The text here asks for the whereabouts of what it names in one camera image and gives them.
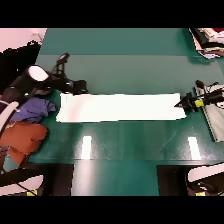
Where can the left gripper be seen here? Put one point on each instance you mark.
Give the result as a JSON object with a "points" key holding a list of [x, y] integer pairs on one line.
{"points": [[80, 87]]}

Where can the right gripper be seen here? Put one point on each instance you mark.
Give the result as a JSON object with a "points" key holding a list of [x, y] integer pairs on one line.
{"points": [[191, 102]]}

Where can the white shirt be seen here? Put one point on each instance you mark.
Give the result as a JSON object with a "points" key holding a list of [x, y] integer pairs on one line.
{"points": [[120, 107]]}

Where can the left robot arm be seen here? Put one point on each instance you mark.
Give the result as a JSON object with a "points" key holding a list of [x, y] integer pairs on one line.
{"points": [[25, 83]]}

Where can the off-white folded garment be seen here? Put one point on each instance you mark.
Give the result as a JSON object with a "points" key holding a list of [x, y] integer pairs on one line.
{"points": [[216, 123]]}

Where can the purple garment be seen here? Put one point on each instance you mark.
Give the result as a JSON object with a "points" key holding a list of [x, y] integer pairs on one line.
{"points": [[33, 110]]}

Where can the heap of clothes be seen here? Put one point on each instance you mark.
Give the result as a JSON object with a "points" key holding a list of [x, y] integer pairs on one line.
{"points": [[208, 41]]}

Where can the black garment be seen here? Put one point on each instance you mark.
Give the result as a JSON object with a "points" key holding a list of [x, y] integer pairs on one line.
{"points": [[20, 58]]}

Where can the orange-brown garment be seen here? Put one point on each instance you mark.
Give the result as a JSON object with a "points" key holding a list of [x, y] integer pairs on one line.
{"points": [[23, 138]]}

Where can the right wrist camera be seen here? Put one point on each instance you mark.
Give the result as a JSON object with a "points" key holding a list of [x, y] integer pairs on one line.
{"points": [[199, 86]]}

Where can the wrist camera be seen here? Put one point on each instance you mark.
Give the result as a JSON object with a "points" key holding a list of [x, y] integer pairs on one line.
{"points": [[62, 61], [199, 86]]}

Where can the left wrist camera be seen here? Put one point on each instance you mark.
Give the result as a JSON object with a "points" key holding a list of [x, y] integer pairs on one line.
{"points": [[62, 61]]}

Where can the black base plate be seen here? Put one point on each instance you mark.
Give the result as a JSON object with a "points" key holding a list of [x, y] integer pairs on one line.
{"points": [[170, 180], [60, 180]]}

